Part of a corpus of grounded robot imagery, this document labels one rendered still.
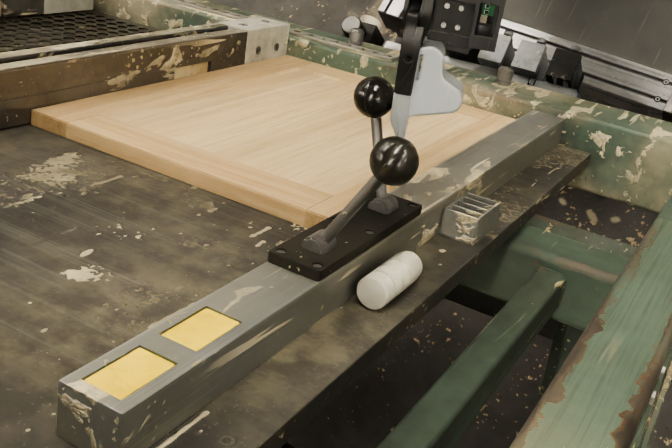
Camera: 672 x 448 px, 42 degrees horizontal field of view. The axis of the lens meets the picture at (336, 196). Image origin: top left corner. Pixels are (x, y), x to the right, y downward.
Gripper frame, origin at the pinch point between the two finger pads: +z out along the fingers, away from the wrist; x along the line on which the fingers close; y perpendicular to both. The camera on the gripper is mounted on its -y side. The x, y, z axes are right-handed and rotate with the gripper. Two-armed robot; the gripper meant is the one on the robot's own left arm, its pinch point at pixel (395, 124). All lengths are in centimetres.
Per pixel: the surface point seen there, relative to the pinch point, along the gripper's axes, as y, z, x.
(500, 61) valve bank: 12, 7, 76
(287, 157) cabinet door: -12.4, 11.4, 17.9
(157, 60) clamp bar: -35, 8, 37
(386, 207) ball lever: 0.6, 7.5, -1.6
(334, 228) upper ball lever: -2.7, 5.9, -12.5
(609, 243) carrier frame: 46, 48, 108
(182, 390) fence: -8.6, 10.3, -31.7
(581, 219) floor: 43, 52, 130
